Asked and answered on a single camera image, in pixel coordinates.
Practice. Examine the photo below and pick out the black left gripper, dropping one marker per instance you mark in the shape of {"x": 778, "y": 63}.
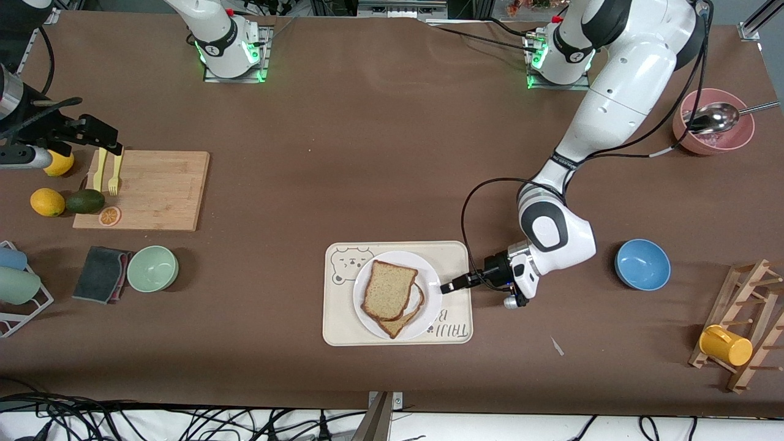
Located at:
{"x": 493, "y": 270}

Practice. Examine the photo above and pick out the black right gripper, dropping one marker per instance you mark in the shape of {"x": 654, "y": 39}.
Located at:
{"x": 54, "y": 130}

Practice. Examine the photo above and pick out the white round plate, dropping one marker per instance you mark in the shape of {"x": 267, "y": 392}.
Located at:
{"x": 430, "y": 277}

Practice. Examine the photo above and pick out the plain bread slice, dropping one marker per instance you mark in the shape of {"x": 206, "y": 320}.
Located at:
{"x": 389, "y": 288}

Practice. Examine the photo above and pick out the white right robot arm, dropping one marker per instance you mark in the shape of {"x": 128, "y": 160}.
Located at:
{"x": 217, "y": 37}

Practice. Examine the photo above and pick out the yellow plastic knife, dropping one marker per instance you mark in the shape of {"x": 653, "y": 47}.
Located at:
{"x": 100, "y": 171}

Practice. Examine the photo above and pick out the yellow plastic fork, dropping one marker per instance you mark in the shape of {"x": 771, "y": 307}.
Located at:
{"x": 114, "y": 174}

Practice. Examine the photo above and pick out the yellow lemon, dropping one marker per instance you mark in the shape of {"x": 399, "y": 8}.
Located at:
{"x": 61, "y": 165}
{"x": 47, "y": 202}

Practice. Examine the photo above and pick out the green avocado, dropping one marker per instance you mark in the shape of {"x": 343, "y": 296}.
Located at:
{"x": 85, "y": 201}

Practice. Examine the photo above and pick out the wooden cutting board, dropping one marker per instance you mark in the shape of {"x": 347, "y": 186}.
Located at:
{"x": 159, "y": 190}

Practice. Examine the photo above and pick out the orange fruit slice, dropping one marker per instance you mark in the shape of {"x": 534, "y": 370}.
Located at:
{"x": 109, "y": 215}

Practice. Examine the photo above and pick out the bread slice under egg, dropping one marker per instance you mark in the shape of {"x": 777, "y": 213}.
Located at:
{"x": 398, "y": 327}

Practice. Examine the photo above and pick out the small white tape scrap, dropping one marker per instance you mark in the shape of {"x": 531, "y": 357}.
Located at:
{"x": 557, "y": 346}

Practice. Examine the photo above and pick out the cream bear print tray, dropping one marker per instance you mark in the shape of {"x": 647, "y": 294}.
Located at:
{"x": 343, "y": 324}

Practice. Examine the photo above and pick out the dark grey folded cloth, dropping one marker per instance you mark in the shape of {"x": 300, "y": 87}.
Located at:
{"x": 98, "y": 274}

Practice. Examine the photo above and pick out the mint green bowl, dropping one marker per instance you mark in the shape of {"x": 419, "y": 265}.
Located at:
{"x": 152, "y": 268}

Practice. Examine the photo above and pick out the blue cup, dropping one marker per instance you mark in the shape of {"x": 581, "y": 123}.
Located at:
{"x": 11, "y": 258}

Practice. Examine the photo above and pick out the pale green cup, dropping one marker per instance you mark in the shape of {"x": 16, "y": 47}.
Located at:
{"x": 17, "y": 286}

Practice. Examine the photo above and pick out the blue bowl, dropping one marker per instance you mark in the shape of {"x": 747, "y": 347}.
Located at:
{"x": 642, "y": 264}

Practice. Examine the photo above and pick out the wooden peg drying rack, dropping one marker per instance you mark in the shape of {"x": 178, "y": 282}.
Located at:
{"x": 727, "y": 311}

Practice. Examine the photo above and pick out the yellow mug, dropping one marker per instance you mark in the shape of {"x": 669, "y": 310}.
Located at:
{"x": 726, "y": 346}

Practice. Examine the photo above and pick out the grey metal box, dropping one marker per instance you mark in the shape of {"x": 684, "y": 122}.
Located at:
{"x": 401, "y": 8}

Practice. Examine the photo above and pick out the pink bowl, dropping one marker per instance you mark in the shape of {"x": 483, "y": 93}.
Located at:
{"x": 716, "y": 146}

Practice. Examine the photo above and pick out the metal spoon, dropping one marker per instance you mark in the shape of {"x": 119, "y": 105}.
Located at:
{"x": 713, "y": 117}

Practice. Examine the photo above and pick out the metal camera stand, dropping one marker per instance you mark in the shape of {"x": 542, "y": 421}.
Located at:
{"x": 380, "y": 419}

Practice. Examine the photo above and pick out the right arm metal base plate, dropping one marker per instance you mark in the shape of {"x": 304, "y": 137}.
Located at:
{"x": 264, "y": 55}

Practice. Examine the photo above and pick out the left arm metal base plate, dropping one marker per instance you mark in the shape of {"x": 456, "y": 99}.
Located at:
{"x": 551, "y": 87}

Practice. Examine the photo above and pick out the aluminium frame profile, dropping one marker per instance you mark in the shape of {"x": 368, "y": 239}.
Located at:
{"x": 759, "y": 21}

